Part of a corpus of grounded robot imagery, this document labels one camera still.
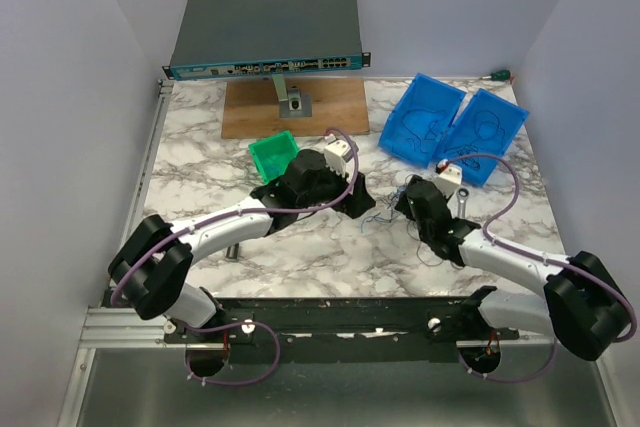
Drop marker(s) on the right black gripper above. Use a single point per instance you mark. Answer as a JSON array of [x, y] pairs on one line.
[[403, 203]]

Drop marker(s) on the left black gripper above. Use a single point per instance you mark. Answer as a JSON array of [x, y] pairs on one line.
[[356, 203]]

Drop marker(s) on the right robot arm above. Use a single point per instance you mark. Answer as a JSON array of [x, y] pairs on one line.
[[573, 299]]

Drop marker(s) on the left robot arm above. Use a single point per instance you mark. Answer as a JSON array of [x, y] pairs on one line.
[[150, 270]]

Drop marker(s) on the silver ratchet wrench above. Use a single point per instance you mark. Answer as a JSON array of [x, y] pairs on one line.
[[462, 198]]

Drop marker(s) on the left blue plastic bin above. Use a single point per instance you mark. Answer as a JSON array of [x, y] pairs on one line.
[[419, 121]]

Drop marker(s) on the blue plastic bin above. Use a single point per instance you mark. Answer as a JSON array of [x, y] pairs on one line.
[[488, 125], [419, 121]]

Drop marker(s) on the green plastic bin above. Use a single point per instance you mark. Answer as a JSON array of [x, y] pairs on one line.
[[273, 154]]

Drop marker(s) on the right blue plastic bin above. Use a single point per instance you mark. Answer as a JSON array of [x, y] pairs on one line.
[[488, 125]]

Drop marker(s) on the wooden base board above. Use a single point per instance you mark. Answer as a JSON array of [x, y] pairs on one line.
[[252, 108]]

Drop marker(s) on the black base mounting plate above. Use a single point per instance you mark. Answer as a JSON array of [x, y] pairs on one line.
[[438, 326]]

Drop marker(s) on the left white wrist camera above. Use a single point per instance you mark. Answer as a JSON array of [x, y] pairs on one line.
[[337, 154]]

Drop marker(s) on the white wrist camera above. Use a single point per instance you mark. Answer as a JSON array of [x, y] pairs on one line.
[[448, 177], [337, 154]]

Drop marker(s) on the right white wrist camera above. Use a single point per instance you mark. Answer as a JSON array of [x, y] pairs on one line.
[[448, 177]]

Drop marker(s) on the grey metal stand bracket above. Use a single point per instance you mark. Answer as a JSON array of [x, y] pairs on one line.
[[293, 102]]

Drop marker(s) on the black T-handle tool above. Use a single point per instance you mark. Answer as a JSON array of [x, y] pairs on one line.
[[232, 252]]

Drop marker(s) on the green handled screwdriver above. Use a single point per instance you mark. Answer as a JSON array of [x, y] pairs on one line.
[[502, 75]]

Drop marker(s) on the grey network switch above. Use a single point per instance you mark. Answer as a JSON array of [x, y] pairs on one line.
[[242, 38]]

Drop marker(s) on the aluminium frame rail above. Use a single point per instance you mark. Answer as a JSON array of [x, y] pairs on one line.
[[121, 328]]

